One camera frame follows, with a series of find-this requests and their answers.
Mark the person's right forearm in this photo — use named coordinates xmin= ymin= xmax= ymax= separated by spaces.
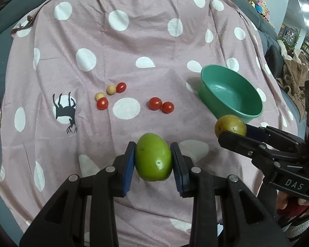
xmin=275 ymin=206 xmax=309 ymax=238

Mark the yellow-green round fruit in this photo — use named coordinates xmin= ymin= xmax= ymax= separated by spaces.
xmin=214 ymin=115 xmax=247 ymax=139

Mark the person's right hand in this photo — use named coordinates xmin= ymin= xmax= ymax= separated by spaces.
xmin=276 ymin=190 xmax=309 ymax=215

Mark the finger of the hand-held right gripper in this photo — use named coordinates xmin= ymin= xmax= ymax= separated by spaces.
xmin=218 ymin=131 xmax=299 ymax=168
xmin=246 ymin=125 xmax=305 ymax=152

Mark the large green oval fruit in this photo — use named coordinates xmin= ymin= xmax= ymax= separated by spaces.
xmin=135 ymin=133 xmax=173 ymax=181

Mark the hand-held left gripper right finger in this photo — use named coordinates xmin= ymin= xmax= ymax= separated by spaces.
xmin=170 ymin=142 xmax=290 ymax=247

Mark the green plastic bowl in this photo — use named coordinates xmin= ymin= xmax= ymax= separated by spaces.
xmin=198 ymin=64 xmax=263 ymax=124

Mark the brown cloth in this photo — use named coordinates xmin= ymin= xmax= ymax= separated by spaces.
xmin=276 ymin=49 xmax=309 ymax=122

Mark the pile of plush toys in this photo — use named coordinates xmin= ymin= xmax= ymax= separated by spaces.
xmin=238 ymin=0 xmax=273 ymax=26

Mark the black cushion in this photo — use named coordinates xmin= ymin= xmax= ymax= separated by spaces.
xmin=265 ymin=45 xmax=284 ymax=78

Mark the pink polka dot blanket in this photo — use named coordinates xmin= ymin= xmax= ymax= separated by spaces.
xmin=0 ymin=0 xmax=299 ymax=247

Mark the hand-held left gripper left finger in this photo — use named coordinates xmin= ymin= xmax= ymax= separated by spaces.
xmin=19 ymin=141 xmax=137 ymax=247

